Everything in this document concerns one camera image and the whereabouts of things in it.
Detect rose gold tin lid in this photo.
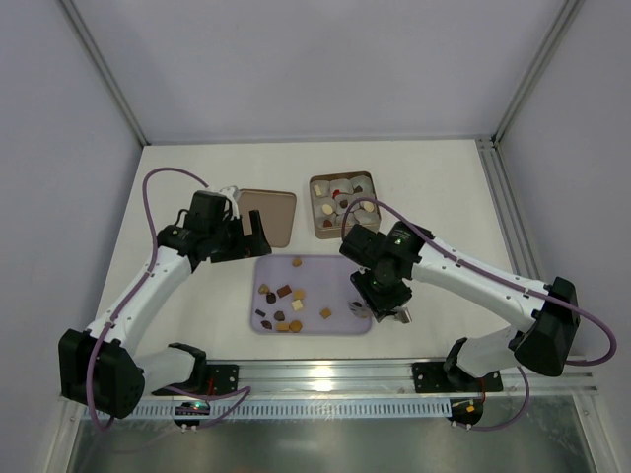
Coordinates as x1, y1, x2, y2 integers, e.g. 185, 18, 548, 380
238, 189, 297, 248

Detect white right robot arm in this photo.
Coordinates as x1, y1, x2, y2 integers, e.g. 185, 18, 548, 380
340, 222, 580, 390

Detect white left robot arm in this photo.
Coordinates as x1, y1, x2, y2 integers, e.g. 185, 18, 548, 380
58, 186, 271, 419

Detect brown rectangular chocolate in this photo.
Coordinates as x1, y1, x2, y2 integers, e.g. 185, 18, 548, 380
277, 285, 292, 298

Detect lilac plastic tray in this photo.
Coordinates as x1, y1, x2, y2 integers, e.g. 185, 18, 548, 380
250, 254, 373, 336

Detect rose gold tin box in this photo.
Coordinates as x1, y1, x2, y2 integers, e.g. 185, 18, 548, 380
309, 170, 382, 239

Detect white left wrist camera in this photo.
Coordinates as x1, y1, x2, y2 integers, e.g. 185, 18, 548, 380
206, 185, 241, 218

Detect slotted cable duct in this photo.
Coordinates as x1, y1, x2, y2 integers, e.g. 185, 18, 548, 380
128, 396, 452, 421

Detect aluminium mounting rail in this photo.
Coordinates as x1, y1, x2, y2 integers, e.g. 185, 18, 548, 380
132, 354, 600, 410

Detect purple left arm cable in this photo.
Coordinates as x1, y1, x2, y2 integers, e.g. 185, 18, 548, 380
86, 168, 253, 433

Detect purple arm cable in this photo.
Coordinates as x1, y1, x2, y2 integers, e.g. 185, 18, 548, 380
340, 197, 618, 433
86, 168, 253, 433

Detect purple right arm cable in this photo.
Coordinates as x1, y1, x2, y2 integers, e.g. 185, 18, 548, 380
340, 197, 618, 433

